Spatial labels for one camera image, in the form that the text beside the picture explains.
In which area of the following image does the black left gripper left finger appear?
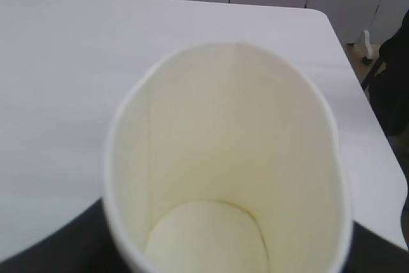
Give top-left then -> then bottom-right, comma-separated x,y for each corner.
1,200 -> 125,272

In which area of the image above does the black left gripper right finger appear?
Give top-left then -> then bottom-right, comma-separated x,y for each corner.
343,222 -> 409,273

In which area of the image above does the white paper cup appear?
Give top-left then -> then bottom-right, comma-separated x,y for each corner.
102,42 -> 353,272

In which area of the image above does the black office chair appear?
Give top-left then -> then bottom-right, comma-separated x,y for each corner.
361,14 -> 408,136

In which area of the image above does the white caster table leg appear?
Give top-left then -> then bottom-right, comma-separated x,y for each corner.
347,29 -> 373,66

